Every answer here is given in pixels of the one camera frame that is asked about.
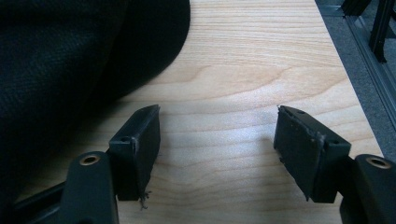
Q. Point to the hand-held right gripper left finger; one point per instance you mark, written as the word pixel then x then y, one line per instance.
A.
pixel 137 152

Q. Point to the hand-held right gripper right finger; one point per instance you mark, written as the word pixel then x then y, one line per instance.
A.
pixel 308 152

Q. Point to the black cloth garment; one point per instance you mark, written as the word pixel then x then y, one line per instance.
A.
pixel 77 53

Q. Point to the black metal stand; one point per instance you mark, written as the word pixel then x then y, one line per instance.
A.
pixel 380 29

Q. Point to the black metal frame rail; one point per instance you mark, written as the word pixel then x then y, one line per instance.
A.
pixel 375 67

